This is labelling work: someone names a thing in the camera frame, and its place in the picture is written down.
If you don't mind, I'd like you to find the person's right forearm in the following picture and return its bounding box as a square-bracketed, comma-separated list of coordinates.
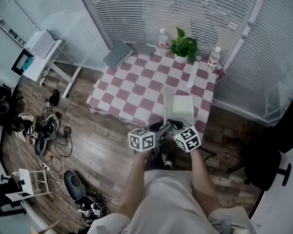
[189, 149, 223, 215]

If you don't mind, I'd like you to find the grey closed laptop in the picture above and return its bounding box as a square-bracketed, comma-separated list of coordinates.
[103, 41, 134, 69]

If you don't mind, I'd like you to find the white standing desk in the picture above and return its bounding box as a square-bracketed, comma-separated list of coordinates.
[21, 39, 83, 99]

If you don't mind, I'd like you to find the teal crumpled cloth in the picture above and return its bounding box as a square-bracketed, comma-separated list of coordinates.
[22, 57, 35, 71]

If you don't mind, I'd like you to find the green plant in white pot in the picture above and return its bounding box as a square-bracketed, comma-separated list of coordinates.
[167, 27, 199, 65]

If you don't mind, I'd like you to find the red white checkered tablecloth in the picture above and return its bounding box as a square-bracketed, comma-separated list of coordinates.
[86, 41, 227, 142]

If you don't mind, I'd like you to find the gray seat shell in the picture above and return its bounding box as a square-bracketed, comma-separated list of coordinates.
[63, 170, 86, 201]
[35, 135, 49, 156]

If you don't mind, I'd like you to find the black equipment with cables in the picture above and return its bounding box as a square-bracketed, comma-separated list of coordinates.
[77, 191, 112, 222]

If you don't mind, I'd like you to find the white stool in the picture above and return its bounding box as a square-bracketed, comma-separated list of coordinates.
[4, 168, 52, 202]

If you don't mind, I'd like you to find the clear plastic water bottle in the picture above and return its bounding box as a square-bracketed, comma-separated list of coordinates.
[207, 46, 222, 71]
[158, 28, 169, 48]

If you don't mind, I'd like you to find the black office chair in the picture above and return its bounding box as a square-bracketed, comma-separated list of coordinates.
[0, 176, 27, 218]
[226, 95, 293, 193]
[0, 79, 18, 126]

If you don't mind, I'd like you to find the white curved desk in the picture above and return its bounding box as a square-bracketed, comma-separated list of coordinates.
[249, 150, 293, 234]

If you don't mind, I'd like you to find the black bag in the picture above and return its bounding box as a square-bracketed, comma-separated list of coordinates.
[46, 89, 61, 106]

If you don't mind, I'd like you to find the white slim remote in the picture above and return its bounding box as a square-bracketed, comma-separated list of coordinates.
[187, 61, 199, 89]

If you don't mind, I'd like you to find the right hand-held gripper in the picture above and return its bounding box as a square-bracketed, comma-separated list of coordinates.
[167, 118, 201, 153]

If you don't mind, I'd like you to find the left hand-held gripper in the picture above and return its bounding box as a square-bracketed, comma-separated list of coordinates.
[128, 120, 173, 153]

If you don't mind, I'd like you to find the person's black shoe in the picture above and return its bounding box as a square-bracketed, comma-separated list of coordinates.
[146, 147, 177, 172]

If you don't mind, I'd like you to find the person's white clothing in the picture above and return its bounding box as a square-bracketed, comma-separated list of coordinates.
[87, 169, 256, 234]

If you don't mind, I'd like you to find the white printer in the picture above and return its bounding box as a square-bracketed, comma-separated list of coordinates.
[25, 30, 62, 59]

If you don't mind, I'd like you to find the black framed box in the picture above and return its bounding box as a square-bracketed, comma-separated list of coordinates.
[10, 48, 35, 77]

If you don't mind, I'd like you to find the gray equipment with cables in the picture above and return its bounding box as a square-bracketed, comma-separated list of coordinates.
[38, 113, 62, 140]

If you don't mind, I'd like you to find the white wall shelf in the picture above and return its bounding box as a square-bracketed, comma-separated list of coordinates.
[0, 7, 27, 46]

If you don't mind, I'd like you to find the person's left forearm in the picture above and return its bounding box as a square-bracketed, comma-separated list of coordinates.
[116, 152, 150, 220]

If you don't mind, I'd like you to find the wooden stick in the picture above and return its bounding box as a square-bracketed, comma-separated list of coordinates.
[38, 217, 66, 234]

